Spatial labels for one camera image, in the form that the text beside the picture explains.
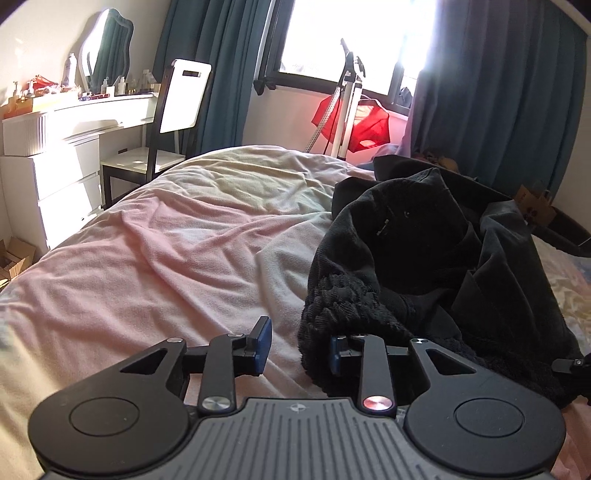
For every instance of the teal curtain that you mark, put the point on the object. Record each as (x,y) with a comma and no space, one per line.
(226,35)
(501,93)

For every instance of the brown paper bag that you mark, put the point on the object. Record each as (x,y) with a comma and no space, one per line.
(535,207)

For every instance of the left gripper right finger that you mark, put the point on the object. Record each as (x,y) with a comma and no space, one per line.
(368,361)

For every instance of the black jacket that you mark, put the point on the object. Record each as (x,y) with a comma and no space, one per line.
(423,252)

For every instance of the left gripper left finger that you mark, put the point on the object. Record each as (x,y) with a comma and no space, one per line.
(219,363)

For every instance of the white garment steamer stand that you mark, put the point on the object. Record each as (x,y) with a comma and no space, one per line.
(343,102)

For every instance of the black white chair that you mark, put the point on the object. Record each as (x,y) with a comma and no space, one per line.
(177,108)

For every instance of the red bag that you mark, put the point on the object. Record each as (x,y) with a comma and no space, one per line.
(371,127)

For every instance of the wavy frame mirror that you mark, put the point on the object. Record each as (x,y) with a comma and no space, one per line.
(104,55)

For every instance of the cardboard box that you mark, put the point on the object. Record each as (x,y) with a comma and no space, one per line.
(15,257)

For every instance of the right teal curtain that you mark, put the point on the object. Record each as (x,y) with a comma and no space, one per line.
(501,93)

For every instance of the left teal curtain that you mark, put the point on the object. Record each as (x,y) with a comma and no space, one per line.
(226,35)

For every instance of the white dressing table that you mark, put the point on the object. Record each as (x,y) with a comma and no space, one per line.
(50,163)

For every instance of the black sofa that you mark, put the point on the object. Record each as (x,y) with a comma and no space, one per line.
(565,234)

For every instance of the pastel bed sheet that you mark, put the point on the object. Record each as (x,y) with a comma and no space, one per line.
(204,249)

